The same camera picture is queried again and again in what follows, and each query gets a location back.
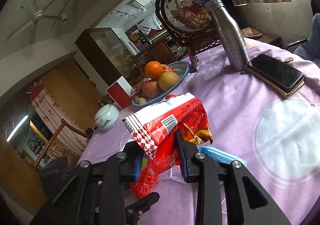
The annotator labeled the orange fruit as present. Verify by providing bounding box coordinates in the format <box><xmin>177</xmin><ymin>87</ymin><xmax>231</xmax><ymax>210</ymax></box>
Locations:
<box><xmin>144</xmin><ymin>61</ymin><xmax>164</xmax><ymax>79</ymax></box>

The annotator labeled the red white box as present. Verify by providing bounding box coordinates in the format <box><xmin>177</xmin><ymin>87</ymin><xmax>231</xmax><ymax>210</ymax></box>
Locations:
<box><xmin>106</xmin><ymin>76</ymin><xmax>132</xmax><ymax>109</ymax></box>

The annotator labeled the white ceiling fan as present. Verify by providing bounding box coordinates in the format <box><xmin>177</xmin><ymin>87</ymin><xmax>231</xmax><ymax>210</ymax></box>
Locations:
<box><xmin>7</xmin><ymin>0</ymin><xmax>68</xmax><ymax>44</ymax></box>

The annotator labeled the round embroidered screen ornament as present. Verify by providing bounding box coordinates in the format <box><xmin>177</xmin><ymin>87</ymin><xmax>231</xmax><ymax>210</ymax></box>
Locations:
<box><xmin>155</xmin><ymin>0</ymin><xmax>221</xmax><ymax>68</ymax></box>

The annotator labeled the red snack bag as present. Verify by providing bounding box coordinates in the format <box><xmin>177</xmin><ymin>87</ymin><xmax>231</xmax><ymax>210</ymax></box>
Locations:
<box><xmin>123</xmin><ymin>92</ymin><xmax>214</xmax><ymax>198</ymax></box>

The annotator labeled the yellow pear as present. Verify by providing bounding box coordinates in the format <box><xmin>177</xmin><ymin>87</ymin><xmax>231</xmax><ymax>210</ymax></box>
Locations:
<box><xmin>158</xmin><ymin>71</ymin><xmax>180</xmax><ymax>91</ymax></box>

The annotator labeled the steel water bottle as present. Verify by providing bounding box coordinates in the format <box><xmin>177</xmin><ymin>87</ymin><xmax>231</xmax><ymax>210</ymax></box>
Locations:
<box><xmin>205</xmin><ymin>0</ymin><xmax>250</xmax><ymax>71</ymax></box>

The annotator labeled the black smartphone in case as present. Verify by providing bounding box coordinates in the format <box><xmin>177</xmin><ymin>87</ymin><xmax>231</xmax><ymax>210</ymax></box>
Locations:
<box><xmin>245</xmin><ymin>54</ymin><xmax>305</xmax><ymax>100</ymax></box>

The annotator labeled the blue face mask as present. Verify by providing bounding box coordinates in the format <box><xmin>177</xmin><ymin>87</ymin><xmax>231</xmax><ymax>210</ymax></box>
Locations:
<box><xmin>199</xmin><ymin>146</ymin><xmax>247</xmax><ymax>167</ymax></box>

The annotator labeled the black chair blue cushion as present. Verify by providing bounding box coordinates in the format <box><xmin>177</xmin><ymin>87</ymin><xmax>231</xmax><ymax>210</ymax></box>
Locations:
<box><xmin>286</xmin><ymin>13</ymin><xmax>320</xmax><ymax>66</ymax></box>

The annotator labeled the dark glass cabinet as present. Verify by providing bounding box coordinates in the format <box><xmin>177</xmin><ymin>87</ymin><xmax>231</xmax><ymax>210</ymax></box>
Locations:
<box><xmin>75</xmin><ymin>28</ymin><xmax>143</xmax><ymax>86</ymax></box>

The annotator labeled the blue fruit plate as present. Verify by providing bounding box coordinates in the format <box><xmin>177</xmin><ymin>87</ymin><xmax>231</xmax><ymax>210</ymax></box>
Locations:
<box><xmin>131</xmin><ymin>61</ymin><xmax>190</xmax><ymax>107</ymax></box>

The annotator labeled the wooden armchair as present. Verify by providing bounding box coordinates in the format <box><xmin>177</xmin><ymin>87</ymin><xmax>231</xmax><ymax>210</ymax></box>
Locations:
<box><xmin>30</xmin><ymin>119</ymin><xmax>92</xmax><ymax>171</ymax></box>

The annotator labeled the red apple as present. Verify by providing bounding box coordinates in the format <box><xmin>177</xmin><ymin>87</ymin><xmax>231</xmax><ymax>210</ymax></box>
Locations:
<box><xmin>141</xmin><ymin>79</ymin><xmax>161</xmax><ymax>98</ymax></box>

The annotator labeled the purple tablecloth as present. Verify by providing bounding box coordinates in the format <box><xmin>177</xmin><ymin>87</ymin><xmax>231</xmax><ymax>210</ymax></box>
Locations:
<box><xmin>78</xmin><ymin>39</ymin><xmax>319</xmax><ymax>224</ymax></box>

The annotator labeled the red floral curtain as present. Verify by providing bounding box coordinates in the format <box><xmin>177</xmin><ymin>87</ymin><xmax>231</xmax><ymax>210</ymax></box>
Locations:
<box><xmin>26</xmin><ymin>81</ymin><xmax>89</xmax><ymax>156</ymax></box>

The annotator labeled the white ceramic jar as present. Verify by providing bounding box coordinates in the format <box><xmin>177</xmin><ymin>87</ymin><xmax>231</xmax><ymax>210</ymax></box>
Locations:
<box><xmin>94</xmin><ymin>104</ymin><xmax>120</xmax><ymax>131</ymax></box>

